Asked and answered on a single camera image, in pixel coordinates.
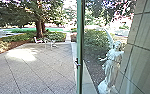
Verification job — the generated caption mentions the green framed glass door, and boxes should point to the green framed glass door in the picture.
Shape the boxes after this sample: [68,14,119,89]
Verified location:
[75,0,86,94]

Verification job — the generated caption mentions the metal door handle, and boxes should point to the metal door handle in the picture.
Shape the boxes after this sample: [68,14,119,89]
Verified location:
[73,57,82,70]

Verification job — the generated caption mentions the dark green shrub bed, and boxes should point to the dark green shrub bed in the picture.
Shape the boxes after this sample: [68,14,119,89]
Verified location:
[84,29,113,58]

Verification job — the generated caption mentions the small green shrub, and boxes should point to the small green shrub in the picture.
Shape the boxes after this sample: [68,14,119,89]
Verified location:
[44,31,68,43]

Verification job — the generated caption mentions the outdoor metal chair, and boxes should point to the outdoor metal chair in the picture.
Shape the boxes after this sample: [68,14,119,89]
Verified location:
[33,36,45,45]
[44,37,58,50]

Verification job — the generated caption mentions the large tree trunk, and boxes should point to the large tree trunk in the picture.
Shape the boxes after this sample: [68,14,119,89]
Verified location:
[34,13,47,38]

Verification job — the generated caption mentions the white angel statue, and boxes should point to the white angel statue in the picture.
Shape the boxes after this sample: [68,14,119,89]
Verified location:
[97,29,125,94]

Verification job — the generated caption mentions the low brownish hedge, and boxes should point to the low brownish hedge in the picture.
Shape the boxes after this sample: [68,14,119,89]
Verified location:
[0,32,37,58]

